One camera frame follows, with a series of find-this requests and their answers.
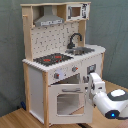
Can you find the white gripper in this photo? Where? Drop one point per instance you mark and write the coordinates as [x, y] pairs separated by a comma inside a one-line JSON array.
[[95, 85]]

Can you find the black faucet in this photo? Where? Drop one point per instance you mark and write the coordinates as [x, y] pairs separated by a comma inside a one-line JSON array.
[[72, 40]]

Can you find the white cabinet door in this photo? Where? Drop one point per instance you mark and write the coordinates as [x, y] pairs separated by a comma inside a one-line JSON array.
[[82, 77]]

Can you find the red oven knob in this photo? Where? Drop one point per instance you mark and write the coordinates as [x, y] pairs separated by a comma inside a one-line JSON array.
[[56, 76], [74, 69]]

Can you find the wooden toy kitchen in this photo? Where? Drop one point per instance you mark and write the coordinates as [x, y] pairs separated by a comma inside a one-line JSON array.
[[46, 40]]

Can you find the toy microwave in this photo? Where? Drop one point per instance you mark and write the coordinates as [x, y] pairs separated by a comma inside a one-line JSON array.
[[77, 11]]

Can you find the grey range hood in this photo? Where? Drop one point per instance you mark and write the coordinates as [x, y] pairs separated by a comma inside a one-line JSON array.
[[48, 18]]

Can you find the black stovetop red burners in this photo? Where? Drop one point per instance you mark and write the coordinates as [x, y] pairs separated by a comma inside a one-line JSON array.
[[52, 59]]

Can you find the grey metal sink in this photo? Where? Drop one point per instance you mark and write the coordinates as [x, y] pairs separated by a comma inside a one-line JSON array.
[[79, 51]]

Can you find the white oven door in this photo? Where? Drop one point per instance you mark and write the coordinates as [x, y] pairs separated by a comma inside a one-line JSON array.
[[68, 104]]

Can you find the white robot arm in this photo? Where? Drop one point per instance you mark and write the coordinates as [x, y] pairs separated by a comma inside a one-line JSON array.
[[112, 105]]

